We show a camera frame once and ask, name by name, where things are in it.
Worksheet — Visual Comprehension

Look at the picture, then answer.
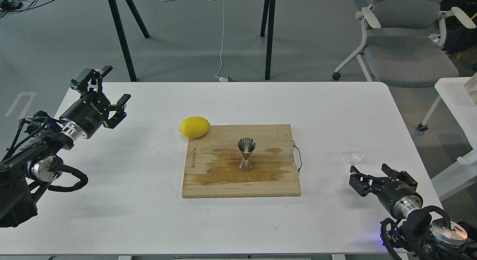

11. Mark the yellow lemon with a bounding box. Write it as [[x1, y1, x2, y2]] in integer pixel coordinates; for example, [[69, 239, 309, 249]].
[[179, 116, 210, 139]]

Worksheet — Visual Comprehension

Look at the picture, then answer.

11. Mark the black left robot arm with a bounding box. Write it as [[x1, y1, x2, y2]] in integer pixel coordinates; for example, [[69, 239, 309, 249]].
[[0, 66, 130, 228]]

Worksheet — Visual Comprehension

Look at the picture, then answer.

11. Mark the white hanging cable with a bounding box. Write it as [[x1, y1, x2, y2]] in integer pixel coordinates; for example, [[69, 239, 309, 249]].
[[214, 0, 228, 82]]

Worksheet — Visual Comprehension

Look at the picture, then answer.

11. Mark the steel double jigger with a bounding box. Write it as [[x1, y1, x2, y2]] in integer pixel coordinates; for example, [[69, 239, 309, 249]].
[[237, 137, 256, 172]]

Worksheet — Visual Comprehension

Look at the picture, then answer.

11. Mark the black metal table frame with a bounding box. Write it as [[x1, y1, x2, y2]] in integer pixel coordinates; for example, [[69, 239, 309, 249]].
[[84, 0, 286, 82]]

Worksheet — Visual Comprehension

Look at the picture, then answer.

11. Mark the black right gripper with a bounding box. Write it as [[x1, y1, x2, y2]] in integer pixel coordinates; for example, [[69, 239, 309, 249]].
[[349, 163, 423, 219]]

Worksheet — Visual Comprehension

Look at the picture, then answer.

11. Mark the wooden cutting board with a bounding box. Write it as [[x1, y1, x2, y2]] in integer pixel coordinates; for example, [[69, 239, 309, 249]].
[[182, 124, 301, 198]]

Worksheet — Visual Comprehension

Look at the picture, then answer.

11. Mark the white side table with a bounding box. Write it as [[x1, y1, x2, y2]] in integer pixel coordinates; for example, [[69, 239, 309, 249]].
[[417, 75, 477, 201]]

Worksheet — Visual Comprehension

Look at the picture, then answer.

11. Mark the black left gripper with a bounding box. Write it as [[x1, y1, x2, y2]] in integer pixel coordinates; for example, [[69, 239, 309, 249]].
[[60, 66, 131, 139]]

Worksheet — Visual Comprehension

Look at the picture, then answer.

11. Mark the grey office chair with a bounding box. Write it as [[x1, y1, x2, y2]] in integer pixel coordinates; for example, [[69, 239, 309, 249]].
[[332, 0, 476, 88]]

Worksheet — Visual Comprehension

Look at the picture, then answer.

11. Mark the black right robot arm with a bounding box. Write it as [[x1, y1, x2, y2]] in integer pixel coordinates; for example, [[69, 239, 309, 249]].
[[349, 164, 476, 260]]

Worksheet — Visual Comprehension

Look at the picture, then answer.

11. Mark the clear small measuring cup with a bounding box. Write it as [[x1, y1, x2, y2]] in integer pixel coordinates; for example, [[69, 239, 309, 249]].
[[344, 142, 369, 165]]

